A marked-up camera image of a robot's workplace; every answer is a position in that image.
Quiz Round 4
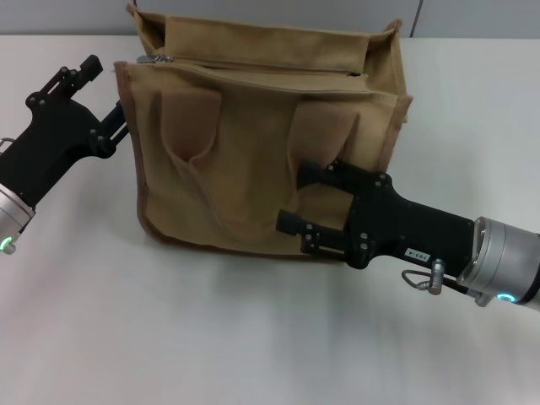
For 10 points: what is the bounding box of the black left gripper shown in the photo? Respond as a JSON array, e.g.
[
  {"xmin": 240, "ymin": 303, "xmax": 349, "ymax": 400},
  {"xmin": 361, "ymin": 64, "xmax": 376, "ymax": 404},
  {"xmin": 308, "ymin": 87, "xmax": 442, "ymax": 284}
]
[{"xmin": 0, "ymin": 54, "xmax": 130, "ymax": 208}]

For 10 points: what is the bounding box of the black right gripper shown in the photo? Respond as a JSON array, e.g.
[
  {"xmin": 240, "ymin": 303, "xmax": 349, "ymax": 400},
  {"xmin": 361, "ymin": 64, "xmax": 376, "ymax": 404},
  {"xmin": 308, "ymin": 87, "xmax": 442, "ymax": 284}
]
[{"xmin": 275, "ymin": 158, "xmax": 478, "ymax": 278}]

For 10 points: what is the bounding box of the silver metal zipper pull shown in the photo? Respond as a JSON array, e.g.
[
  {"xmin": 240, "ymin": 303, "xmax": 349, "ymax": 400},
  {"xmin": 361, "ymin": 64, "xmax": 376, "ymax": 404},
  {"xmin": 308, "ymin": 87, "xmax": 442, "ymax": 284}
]
[{"xmin": 137, "ymin": 53, "xmax": 174, "ymax": 65}]

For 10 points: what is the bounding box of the khaki canvas food bag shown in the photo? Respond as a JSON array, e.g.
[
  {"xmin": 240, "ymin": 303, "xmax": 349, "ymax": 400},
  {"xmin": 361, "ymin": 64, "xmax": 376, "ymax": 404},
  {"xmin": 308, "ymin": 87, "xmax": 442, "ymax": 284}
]
[{"xmin": 113, "ymin": 2, "xmax": 413, "ymax": 263}]

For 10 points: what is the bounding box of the right gripper cable with plugs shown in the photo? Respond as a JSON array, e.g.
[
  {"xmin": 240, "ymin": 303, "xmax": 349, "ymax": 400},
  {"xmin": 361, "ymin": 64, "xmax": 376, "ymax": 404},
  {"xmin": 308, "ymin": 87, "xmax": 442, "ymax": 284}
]
[{"xmin": 400, "ymin": 259, "xmax": 478, "ymax": 299}]

